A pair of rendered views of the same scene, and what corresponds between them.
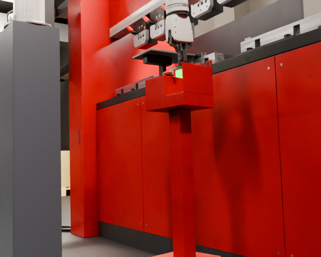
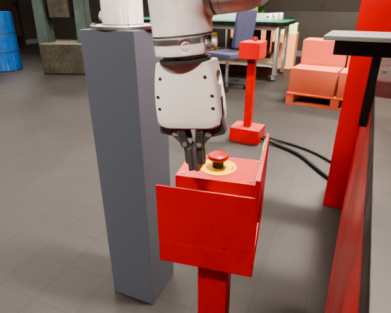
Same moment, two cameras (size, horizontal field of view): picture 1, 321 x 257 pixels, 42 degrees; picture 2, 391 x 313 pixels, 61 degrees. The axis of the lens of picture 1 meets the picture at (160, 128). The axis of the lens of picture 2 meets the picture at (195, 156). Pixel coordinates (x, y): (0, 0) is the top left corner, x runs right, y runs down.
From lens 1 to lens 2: 1.48 m
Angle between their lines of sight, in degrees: 64
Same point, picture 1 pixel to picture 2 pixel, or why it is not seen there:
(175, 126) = not seen: hidden behind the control
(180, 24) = (170, 89)
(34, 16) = (110, 13)
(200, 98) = (208, 255)
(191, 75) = (181, 211)
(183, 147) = (203, 296)
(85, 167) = (340, 133)
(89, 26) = not seen: outside the picture
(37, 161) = (121, 194)
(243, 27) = not seen: outside the picture
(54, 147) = (138, 184)
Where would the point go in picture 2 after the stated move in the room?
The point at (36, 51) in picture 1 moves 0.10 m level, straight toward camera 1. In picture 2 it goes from (108, 69) to (76, 75)
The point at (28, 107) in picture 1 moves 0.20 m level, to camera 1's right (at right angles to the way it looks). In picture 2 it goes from (107, 138) to (131, 161)
